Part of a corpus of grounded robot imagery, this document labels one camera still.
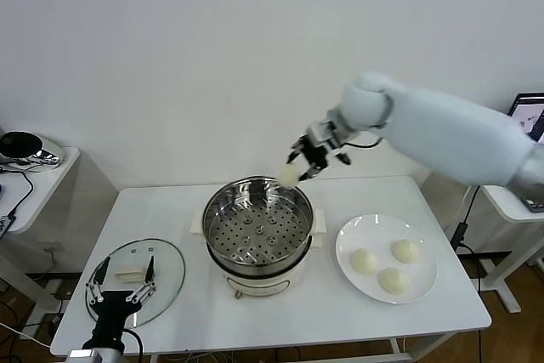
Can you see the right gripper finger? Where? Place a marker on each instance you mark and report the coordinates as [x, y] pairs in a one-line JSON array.
[[296, 151], [313, 171]]

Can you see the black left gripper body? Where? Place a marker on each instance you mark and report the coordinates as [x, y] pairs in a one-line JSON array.
[[111, 312]]

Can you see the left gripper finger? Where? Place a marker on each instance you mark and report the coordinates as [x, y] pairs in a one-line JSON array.
[[102, 271], [150, 271]]

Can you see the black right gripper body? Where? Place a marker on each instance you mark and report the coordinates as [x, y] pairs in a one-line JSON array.
[[316, 148]]

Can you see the round glass pot lid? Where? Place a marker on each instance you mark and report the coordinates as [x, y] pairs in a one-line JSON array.
[[166, 278]]

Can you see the white steamed baozi bun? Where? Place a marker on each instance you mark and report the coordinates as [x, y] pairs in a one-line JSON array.
[[405, 251], [363, 262], [393, 281], [287, 176]]

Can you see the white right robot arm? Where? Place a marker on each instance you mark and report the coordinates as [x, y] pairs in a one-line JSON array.
[[446, 133]]

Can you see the stainless steel steamer basket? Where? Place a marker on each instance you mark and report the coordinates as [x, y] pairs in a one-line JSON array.
[[255, 231]]

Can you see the floor power strip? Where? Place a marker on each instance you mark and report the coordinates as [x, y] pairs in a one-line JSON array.
[[64, 290]]

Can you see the round white plate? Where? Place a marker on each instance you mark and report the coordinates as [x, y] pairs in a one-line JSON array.
[[374, 231]]

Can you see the white rounded side table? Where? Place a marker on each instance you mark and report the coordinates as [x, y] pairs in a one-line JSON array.
[[42, 193]]

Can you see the small grey usb adapter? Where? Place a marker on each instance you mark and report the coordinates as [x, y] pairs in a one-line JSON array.
[[5, 225]]

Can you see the cream electric cooking pot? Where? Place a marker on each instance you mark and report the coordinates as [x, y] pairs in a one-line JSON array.
[[263, 284]]

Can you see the black and chrome device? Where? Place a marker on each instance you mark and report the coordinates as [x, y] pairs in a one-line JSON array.
[[25, 152]]

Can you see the white laptop side table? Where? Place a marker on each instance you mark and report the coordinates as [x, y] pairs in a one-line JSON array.
[[501, 205]]

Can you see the dark grey open laptop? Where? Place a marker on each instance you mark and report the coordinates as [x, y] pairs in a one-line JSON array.
[[531, 108]]

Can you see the white wall socket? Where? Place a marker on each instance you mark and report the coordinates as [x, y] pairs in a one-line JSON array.
[[53, 248]]

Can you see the white table leg frame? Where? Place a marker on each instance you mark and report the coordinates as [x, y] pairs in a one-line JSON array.
[[397, 345]]

